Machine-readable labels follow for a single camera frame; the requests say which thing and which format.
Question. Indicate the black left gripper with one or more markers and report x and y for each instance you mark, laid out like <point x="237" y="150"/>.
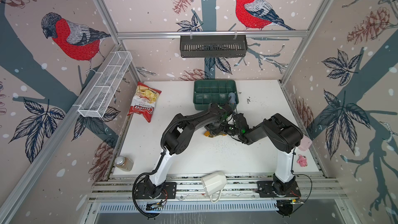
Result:
<point x="221" y="129"/>

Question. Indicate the green compartment tray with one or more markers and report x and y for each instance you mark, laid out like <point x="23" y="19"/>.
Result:
<point x="209" y="91"/>

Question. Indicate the olive yellow sock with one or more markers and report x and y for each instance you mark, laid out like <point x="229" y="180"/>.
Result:
<point x="213" y="134"/>

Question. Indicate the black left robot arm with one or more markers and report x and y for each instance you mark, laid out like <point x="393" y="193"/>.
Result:
<point x="177" y="137"/>

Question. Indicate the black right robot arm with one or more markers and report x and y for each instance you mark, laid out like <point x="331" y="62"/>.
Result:
<point x="283" y="134"/>

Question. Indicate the grey rolled item in tray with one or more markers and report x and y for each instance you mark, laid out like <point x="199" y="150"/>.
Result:
<point x="232" y="98"/>

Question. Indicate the pink pig toy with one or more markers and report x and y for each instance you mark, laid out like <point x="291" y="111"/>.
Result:
<point x="302" y="161"/>

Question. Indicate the black hanging basket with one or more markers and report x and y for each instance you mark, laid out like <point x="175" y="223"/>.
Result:
<point x="213" y="46"/>

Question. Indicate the red chips bag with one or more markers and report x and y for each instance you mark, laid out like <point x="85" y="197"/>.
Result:
<point x="144" y="101"/>

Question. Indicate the glass jar with lid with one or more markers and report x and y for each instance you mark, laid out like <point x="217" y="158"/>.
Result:
<point x="123" y="163"/>

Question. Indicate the white overhead camera box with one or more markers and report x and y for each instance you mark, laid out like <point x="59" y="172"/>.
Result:
<point x="214" y="182"/>

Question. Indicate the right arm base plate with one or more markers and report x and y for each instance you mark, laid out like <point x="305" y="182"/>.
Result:
<point x="271" y="189"/>

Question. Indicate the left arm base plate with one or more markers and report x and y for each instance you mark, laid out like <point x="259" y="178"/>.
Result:
<point x="146" y="191"/>

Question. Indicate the white wire mesh basket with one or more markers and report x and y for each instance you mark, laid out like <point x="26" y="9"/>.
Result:
<point x="102" y="93"/>

